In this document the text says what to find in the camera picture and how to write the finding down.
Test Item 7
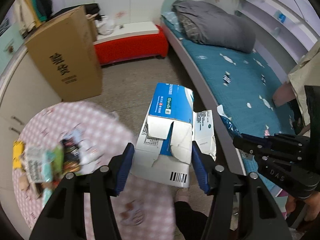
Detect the folded clothes stack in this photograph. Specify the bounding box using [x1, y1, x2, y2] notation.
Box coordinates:
[12, 0, 53, 38]

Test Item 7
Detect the person's pink slipper foot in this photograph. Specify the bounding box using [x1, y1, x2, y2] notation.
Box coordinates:
[175, 188, 190, 203]

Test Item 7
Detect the grey folded duvet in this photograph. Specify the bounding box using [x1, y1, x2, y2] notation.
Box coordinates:
[172, 0, 255, 53]

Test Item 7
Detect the dark snack packet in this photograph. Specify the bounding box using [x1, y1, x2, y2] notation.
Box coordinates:
[61, 139, 80, 174]

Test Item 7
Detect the teal candy pattern bed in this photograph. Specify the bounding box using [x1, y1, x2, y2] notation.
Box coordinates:
[159, 11, 301, 201]

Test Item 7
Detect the pink checked tablecloth table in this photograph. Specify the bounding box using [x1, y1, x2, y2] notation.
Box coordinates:
[12, 101, 177, 240]

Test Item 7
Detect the yellow packet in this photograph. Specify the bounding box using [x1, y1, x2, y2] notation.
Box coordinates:
[12, 141, 24, 170]

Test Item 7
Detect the white plastic bag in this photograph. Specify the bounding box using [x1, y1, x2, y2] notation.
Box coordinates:
[95, 16, 116, 35]

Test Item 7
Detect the white cabinet with handles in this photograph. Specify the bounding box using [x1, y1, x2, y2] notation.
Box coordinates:
[1, 46, 61, 239]

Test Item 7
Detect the red bench with white top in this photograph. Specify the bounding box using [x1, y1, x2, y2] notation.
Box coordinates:
[93, 22, 169, 65]

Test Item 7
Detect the person's right hand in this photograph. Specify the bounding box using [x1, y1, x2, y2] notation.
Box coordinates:
[285, 192, 320, 222]

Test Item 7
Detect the beige cloth on chair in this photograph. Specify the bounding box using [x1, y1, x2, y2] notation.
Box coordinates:
[288, 40, 320, 125]

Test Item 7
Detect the pink pillow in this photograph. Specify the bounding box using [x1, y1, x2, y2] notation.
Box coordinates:
[272, 82, 296, 107]

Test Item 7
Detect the blue white cardboard box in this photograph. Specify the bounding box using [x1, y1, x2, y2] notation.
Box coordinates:
[131, 83, 216, 188]

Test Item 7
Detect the lilac wall shelf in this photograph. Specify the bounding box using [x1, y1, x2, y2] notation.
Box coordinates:
[238, 0, 319, 62]

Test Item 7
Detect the black clothing pile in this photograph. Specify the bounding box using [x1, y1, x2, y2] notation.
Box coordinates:
[49, 3, 101, 21]

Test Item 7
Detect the large brown cardboard box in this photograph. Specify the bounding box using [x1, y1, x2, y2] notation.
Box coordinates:
[25, 6, 103, 102]

